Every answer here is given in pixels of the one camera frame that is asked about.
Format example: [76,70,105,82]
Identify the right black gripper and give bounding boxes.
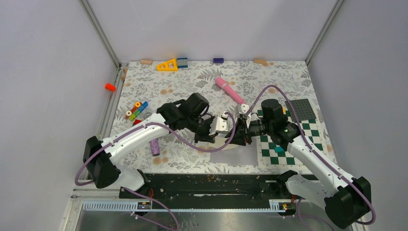
[225,116,273,146]

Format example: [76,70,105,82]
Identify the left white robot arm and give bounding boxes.
[83,93,229,198]

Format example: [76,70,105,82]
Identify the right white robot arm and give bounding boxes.
[227,99,375,229]

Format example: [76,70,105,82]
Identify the green white chessboard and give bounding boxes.
[254,119,327,169]

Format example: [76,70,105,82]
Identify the teal block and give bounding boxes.
[274,146,284,153]

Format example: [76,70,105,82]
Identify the pink toy microphone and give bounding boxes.
[215,77,246,104]

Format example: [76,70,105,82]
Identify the purple glitter microphone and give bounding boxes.
[149,139,160,156]

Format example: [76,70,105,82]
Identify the blue red lego car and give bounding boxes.
[133,119,142,126]

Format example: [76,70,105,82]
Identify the colourful lego toy stack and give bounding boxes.
[125,101,148,121]

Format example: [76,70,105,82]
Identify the blue grey lego brick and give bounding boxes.
[176,57,188,68]

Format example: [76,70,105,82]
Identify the dark purple lego brick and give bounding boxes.
[213,58,224,64]

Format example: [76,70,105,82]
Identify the yellow triangle toy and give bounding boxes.
[156,59,178,72]

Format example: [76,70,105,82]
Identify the floral table mat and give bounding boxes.
[111,61,336,174]

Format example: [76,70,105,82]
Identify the wooden block right back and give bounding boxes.
[253,59,269,66]

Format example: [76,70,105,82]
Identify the wooden block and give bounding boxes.
[140,59,153,65]
[253,59,269,66]

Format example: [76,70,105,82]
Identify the wooden block left back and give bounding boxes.
[140,59,153,65]

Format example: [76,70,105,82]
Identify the orange red cylinder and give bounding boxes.
[104,83,116,92]

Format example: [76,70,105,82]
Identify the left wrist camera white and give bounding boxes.
[209,113,230,135]

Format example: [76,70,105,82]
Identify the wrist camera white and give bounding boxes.
[235,103,251,127]
[209,113,230,135]

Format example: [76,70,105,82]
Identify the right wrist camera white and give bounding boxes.
[235,103,251,127]

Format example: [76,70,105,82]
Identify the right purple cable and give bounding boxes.
[245,84,377,231]

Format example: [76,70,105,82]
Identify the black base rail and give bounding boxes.
[118,172,326,211]

